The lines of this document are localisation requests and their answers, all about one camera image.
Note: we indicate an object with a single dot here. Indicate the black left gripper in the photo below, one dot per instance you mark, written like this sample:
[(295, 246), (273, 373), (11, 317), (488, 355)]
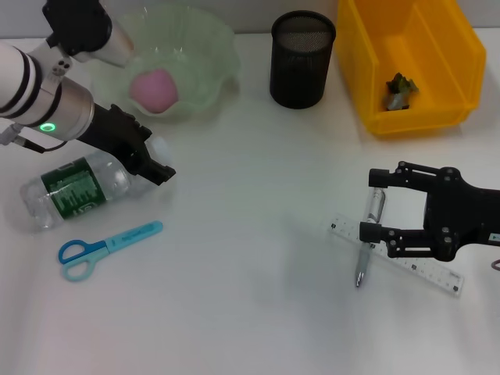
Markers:
[(113, 133)]

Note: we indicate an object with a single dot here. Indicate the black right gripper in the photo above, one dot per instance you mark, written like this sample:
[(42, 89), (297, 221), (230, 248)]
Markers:
[(468, 216)]

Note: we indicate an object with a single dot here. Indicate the blue teal scissors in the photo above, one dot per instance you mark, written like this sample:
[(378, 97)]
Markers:
[(129, 236)]

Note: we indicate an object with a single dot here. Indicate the pink peach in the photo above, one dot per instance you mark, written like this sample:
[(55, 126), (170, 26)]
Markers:
[(154, 91)]

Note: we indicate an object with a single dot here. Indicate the clear green-label water bottle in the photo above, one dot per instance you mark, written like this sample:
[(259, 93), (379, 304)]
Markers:
[(78, 191)]

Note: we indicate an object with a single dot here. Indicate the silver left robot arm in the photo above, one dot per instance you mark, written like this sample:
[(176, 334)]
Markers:
[(58, 105)]

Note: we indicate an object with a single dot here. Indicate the silver pen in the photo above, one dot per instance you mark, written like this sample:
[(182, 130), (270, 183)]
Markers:
[(361, 273)]

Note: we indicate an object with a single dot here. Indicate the transparent plastic ruler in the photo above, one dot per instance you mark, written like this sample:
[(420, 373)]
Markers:
[(429, 273)]

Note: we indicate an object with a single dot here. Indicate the green glass fruit plate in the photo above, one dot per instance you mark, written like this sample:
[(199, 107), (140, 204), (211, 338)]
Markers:
[(203, 58)]

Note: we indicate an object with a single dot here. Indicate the black mesh pen holder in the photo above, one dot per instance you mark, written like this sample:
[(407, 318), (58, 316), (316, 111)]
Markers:
[(301, 74)]

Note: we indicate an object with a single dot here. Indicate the yellow plastic bin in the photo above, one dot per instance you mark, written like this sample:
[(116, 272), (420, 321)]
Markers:
[(441, 58)]

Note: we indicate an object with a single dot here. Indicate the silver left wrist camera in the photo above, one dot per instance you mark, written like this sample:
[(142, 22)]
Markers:
[(78, 27)]

